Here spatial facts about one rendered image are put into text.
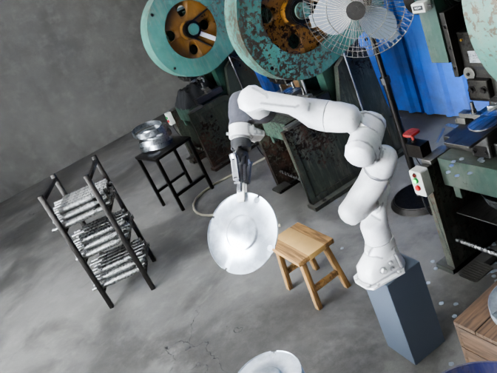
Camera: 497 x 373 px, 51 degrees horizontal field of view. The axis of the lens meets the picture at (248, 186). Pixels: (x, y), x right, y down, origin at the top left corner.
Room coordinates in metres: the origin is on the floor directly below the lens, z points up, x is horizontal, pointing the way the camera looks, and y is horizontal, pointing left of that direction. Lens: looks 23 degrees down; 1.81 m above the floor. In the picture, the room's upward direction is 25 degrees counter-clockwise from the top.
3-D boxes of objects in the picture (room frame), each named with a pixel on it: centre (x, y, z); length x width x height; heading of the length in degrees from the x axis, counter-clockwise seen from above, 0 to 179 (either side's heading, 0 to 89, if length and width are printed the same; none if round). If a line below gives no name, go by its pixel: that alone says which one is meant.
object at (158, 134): (4.62, 0.57, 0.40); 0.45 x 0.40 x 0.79; 31
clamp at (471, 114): (2.16, -1.07, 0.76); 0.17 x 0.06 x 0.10; 19
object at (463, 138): (1.95, -0.96, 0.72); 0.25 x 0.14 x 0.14; 109
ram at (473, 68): (1.99, -1.09, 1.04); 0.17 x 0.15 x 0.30; 109
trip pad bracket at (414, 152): (2.22, -0.81, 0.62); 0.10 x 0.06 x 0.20; 19
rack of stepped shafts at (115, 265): (3.47, 1.08, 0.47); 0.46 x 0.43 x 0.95; 89
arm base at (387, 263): (1.78, -0.35, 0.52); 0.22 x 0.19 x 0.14; 108
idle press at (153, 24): (5.41, -0.27, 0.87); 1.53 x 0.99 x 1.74; 112
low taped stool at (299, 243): (2.48, -0.12, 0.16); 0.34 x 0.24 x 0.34; 20
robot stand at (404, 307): (1.80, -0.39, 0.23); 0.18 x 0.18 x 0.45; 18
